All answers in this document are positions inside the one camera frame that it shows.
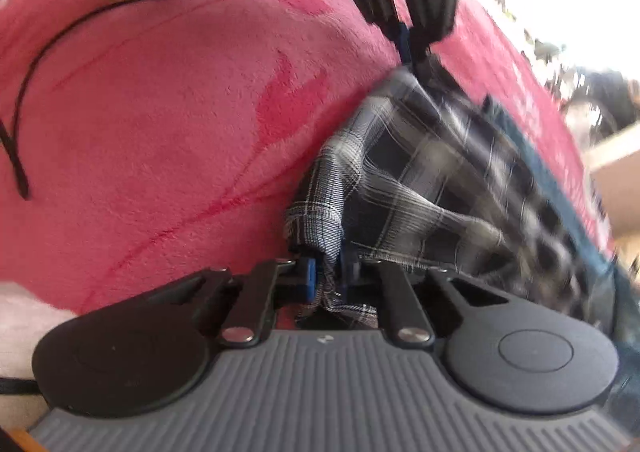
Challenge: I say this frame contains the black white plaid garment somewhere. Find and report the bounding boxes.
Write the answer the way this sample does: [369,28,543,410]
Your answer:
[285,56,611,331]

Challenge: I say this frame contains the pink floral bed blanket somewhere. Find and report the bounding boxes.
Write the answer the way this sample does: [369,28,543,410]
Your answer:
[0,0,612,383]

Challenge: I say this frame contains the dark blue jeans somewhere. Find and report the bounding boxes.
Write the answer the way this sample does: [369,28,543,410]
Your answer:
[482,97,639,436]

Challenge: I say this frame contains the black wheelchair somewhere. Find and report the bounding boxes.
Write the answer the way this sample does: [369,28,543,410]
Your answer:
[561,72,639,143]

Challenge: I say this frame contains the black cable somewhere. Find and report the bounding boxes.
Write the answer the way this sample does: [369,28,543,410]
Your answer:
[0,0,222,201]

